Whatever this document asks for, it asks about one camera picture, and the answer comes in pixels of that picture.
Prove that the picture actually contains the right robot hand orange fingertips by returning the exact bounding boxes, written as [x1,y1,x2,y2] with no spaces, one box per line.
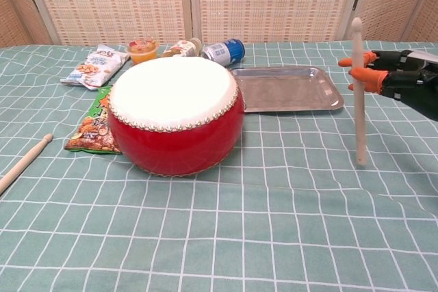
[337,49,438,122]

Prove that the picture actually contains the wooden drumstick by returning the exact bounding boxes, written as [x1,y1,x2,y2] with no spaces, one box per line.
[0,133,54,196]
[350,17,368,165]

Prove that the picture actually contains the red drum white skin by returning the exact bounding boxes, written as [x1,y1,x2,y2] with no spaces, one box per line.
[107,56,246,177]

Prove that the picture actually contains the bamboo folding screen panel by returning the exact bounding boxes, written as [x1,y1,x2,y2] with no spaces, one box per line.
[20,0,192,47]
[342,0,432,43]
[188,0,365,45]
[0,0,52,49]
[402,0,438,42]

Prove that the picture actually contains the stainless steel rectangular tray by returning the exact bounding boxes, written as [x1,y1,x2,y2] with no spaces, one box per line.
[228,65,345,114]

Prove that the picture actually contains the blue and silver drink can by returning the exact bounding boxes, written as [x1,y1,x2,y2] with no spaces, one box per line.
[201,38,246,68]

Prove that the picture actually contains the green checked tablecloth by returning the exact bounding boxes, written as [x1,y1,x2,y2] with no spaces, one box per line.
[0,40,438,292]

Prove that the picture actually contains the orange jelly cup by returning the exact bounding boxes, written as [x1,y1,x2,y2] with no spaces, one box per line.
[127,38,161,65]

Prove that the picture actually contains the white snack bag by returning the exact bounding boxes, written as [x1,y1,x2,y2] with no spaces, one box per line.
[60,44,131,91]

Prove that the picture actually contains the green snack bag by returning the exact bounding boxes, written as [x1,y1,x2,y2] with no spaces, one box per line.
[64,85,123,155]

